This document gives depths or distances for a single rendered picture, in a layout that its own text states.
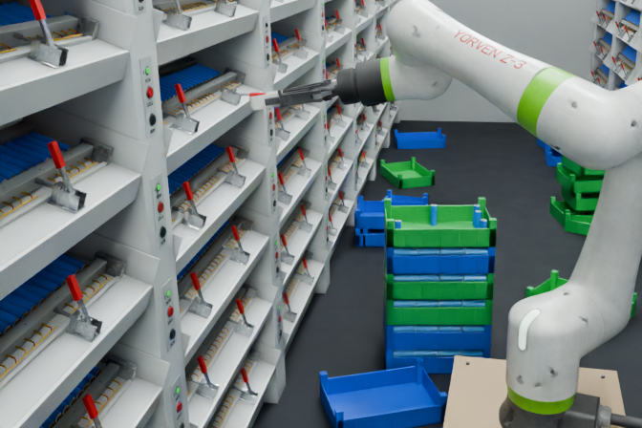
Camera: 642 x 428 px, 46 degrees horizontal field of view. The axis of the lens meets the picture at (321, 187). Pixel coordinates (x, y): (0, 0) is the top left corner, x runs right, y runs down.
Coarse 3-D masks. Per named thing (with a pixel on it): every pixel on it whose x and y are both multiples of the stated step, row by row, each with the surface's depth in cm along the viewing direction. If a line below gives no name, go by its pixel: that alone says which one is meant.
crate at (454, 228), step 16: (384, 208) 223; (400, 208) 225; (416, 208) 225; (448, 208) 225; (464, 208) 225; (480, 208) 223; (384, 224) 225; (416, 224) 225; (448, 224) 224; (464, 224) 224; (496, 224) 205; (400, 240) 208; (416, 240) 207; (432, 240) 207; (448, 240) 207; (464, 240) 207; (480, 240) 207
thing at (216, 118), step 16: (208, 64) 181; (224, 64) 180; (240, 64) 180; (240, 80) 179; (256, 80) 180; (208, 96) 162; (176, 112) 147; (208, 112) 153; (224, 112) 156; (240, 112) 165; (208, 128) 144; (224, 128) 156; (176, 144) 131; (192, 144) 137; (208, 144) 149; (176, 160) 131
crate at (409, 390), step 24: (336, 384) 210; (360, 384) 211; (384, 384) 213; (408, 384) 214; (432, 384) 205; (336, 408) 191; (360, 408) 204; (384, 408) 203; (408, 408) 203; (432, 408) 195
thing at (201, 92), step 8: (216, 80) 167; (224, 80) 170; (232, 80) 176; (200, 88) 158; (208, 88) 160; (216, 88) 166; (176, 96) 147; (184, 96) 149; (192, 96) 152; (200, 96) 157; (168, 104) 142; (176, 104) 144; (200, 104) 153
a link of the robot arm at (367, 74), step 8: (360, 64) 154; (368, 64) 154; (376, 64) 153; (360, 72) 153; (368, 72) 153; (376, 72) 152; (360, 80) 153; (368, 80) 152; (376, 80) 152; (360, 88) 153; (368, 88) 153; (376, 88) 152; (360, 96) 154; (368, 96) 154; (376, 96) 154; (384, 96) 154; (368, 104) 156; (376, 104) 157
